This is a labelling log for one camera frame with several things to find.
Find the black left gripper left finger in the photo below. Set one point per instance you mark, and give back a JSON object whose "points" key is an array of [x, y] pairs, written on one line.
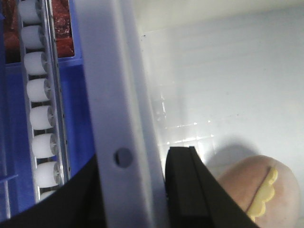
{"points": [[77, 204]]}

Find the white plastic tote box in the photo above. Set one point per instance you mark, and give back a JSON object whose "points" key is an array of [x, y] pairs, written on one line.
{"points": [[223, 76]]}

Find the blue plastic bin left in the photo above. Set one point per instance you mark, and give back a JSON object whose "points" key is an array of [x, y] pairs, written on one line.
{"points": [[16, 183]]}

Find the left white roller track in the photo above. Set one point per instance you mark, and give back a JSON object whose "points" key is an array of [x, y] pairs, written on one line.
{"points": [[47, 139]]}

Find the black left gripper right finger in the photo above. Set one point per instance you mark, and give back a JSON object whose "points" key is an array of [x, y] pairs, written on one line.
{"points": [[195, 199]]}

